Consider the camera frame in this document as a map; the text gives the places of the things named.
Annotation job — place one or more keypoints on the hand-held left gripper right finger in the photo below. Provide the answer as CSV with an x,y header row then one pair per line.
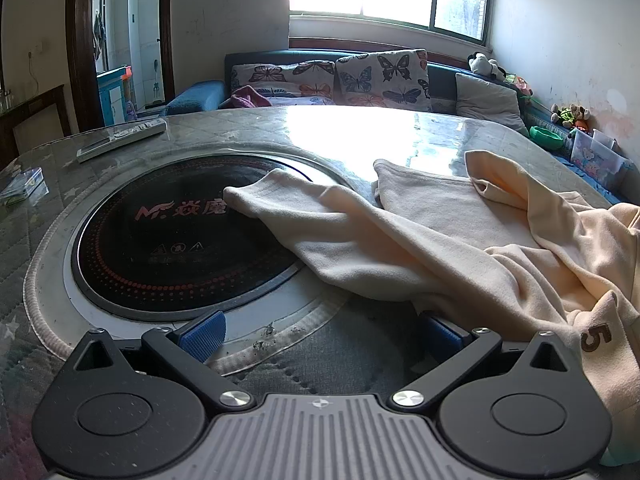
x,y
444,336

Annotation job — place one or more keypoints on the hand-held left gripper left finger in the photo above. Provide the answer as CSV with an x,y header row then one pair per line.
x,y
202,338

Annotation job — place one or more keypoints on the cream sweatshirt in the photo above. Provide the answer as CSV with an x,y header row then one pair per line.
x,y
400,240

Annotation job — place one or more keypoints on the black round induction cooktop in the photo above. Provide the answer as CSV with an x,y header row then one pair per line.
x,y
165,240

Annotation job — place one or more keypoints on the quilted grey table cover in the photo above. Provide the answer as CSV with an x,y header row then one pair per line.
x,y
30,240

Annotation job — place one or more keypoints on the grey remote control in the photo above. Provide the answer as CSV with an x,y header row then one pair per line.
x,y
125,137

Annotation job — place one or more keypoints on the clear storage box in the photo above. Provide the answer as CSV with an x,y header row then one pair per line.
x,y
595,160

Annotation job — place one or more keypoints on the grey pillow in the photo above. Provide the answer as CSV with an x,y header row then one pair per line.
x,y
487,102

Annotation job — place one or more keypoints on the pink cloth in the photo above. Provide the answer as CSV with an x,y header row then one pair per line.
x,y
245,97

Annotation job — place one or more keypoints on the small plush toys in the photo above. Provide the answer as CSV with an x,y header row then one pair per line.
x,y
567,115

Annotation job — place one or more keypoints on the blue sofa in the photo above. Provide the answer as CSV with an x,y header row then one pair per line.
x,y
442,82

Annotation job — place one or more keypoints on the blue cabinet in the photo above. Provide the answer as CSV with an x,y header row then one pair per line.
x,y
112,95

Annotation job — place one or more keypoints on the butterfly print pillow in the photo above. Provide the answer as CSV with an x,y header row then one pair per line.
x,y
300,96
280,74
380,80

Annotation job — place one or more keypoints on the green and orange plush toy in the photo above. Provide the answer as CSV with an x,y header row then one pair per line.
x,y
520,85

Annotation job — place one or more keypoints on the panda plush toy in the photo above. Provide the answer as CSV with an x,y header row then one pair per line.
x,y
480,64

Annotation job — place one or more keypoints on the wooden sideboard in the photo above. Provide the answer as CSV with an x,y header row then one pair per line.
x,y
35,110

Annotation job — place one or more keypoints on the hanging cloth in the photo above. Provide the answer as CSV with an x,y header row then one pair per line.
x,y
98,35

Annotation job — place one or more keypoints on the dark wooden door frame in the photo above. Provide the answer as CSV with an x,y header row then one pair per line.
x,y
80,35

